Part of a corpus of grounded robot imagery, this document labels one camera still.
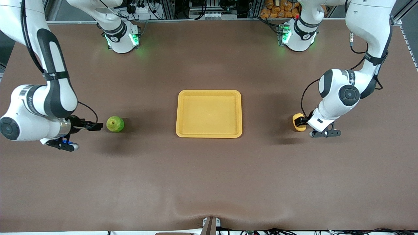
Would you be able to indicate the aluminium frame post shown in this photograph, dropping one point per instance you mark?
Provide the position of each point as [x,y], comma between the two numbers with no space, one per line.
[254,8]
[166,9]

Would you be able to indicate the brown table cover mat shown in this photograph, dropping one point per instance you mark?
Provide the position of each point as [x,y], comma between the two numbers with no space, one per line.
[209,179]

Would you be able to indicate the orange wrapped bread pile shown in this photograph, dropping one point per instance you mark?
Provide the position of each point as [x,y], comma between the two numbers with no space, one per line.
[277,8]

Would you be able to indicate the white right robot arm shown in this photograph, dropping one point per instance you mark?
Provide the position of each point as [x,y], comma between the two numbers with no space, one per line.
[58,94]

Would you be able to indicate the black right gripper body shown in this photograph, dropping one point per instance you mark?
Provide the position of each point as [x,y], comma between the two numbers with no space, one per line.
[76,123]

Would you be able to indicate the white power strip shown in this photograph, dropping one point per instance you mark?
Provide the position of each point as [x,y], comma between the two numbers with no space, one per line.
[143,9]

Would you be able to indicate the white connector block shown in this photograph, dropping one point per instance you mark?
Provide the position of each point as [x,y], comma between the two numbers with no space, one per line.
[212,15]

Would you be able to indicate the yellow plastic tray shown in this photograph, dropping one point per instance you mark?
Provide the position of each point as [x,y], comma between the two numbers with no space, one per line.
[209,114]

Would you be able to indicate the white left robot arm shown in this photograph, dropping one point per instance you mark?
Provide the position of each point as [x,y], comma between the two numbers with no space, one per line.
[339,94]

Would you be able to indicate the aluminium table frame rail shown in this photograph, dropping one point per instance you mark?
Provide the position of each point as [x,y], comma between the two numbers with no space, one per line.
[396,21]

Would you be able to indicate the metal table edge bracket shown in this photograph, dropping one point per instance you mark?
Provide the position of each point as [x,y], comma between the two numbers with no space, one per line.
[210,227]

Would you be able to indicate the yellow potato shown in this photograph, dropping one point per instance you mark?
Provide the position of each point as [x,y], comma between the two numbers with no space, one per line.
[299,128]

